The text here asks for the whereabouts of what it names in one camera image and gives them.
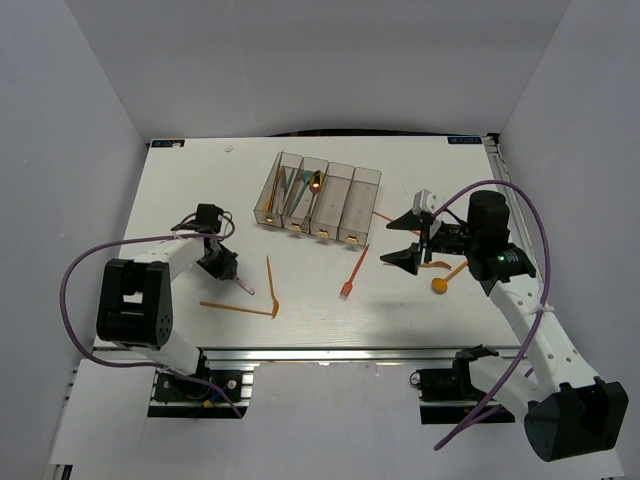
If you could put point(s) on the clear four-compartment organizer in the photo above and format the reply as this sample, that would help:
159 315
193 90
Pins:
343 209

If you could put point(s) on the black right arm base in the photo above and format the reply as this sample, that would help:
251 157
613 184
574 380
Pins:
446 394

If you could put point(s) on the aluminium rail right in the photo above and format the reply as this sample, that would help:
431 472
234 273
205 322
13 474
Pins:
519 233

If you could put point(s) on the red-orange plastic fork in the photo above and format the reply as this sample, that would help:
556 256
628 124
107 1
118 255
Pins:
348 285

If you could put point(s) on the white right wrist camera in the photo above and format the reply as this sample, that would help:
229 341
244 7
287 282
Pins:
427 201

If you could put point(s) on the teal plastic spoon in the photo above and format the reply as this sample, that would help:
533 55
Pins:
304 182

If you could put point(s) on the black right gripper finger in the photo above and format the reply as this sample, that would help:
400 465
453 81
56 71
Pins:
408 260
410 221

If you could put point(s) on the black label left corner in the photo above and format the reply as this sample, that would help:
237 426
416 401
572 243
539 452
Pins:
167 143

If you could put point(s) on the orange plastic spoon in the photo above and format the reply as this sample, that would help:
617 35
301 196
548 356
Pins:
440 285

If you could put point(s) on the orange chopstick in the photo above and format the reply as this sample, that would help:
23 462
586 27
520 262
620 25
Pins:
388 219
235 308

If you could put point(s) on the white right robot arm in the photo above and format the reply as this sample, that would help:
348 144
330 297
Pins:
566 408

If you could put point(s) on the blue label right corner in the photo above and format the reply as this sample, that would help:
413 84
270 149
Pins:
464 140

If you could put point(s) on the teal plastic knife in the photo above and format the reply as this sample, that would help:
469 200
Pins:
293 191

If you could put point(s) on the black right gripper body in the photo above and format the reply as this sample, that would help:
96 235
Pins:
448 238

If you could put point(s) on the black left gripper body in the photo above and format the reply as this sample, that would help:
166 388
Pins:
218 263

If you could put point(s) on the orange pink knife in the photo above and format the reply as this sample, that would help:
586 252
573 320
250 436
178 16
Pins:
244 285

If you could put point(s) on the pink handled metal knife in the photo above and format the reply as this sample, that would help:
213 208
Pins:
281 190

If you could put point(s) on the orange plastic knife top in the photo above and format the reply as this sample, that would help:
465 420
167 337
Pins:
270 202

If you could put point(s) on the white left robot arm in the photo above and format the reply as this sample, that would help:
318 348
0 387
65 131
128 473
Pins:
136 304

